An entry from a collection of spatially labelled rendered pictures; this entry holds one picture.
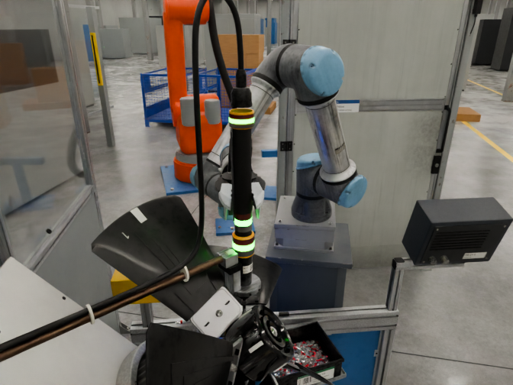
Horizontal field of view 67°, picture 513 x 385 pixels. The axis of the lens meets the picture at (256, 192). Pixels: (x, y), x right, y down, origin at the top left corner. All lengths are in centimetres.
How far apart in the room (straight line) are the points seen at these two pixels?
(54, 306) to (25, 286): 6
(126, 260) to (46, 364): 20
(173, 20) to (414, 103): 275
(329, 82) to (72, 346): 81
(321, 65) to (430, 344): 204
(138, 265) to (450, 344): 226
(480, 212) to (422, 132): 159
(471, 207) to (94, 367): 111
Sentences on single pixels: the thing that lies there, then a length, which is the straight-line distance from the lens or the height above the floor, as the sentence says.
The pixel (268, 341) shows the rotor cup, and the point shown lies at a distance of 73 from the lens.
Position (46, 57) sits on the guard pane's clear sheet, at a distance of 184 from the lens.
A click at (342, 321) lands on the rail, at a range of 142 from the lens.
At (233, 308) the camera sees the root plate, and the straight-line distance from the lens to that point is 79.
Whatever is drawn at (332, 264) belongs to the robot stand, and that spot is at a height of 99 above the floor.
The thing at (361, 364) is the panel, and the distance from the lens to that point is 161.
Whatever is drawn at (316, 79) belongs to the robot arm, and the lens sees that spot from 100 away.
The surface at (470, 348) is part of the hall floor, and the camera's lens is 278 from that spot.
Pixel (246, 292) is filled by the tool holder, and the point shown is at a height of 127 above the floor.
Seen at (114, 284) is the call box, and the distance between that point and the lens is 124.
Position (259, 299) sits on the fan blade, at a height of 119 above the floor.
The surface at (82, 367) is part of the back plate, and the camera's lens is 82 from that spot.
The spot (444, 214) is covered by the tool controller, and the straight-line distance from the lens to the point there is 130.
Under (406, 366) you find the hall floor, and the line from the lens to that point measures 253.
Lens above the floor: 176
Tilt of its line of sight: 23 degrees down
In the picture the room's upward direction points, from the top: straight up
